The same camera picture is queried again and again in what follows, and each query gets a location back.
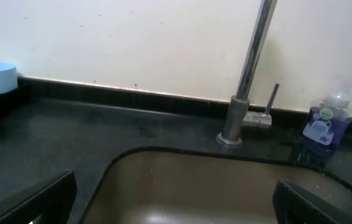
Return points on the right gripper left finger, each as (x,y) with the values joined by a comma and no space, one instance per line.
(38,196)

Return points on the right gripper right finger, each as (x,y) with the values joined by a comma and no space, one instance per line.
(300,205)

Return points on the blue soap bottle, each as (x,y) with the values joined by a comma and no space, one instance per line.
(328,124)

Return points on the steel sink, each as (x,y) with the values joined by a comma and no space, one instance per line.
(194,186)

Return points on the steel tap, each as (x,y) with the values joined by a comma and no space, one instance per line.
(256,40)

